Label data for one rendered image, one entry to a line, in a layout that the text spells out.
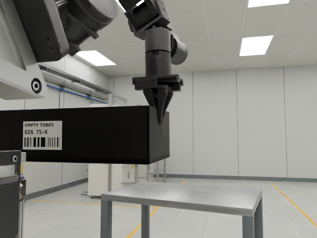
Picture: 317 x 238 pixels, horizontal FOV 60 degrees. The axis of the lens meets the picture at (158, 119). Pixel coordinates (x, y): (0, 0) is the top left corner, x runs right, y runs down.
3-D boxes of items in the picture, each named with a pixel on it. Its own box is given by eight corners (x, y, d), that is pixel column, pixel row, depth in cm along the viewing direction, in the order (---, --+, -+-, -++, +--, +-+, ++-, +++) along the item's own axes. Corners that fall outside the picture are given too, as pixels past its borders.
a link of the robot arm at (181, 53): (125, 17, 64) (154, -5, 60) (152, 32, 73) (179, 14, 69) (140, 62, 61) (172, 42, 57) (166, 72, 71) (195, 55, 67)
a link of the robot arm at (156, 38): (139, 26, 60) (162, 20, 57) (156, 36, 66) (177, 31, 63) (139, 57, 60) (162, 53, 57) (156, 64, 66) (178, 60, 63)
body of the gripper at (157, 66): (141, 90, 65) (140, 59, 65) (184, 88, 62) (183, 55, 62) (131, 86, 58) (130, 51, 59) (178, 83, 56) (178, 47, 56)
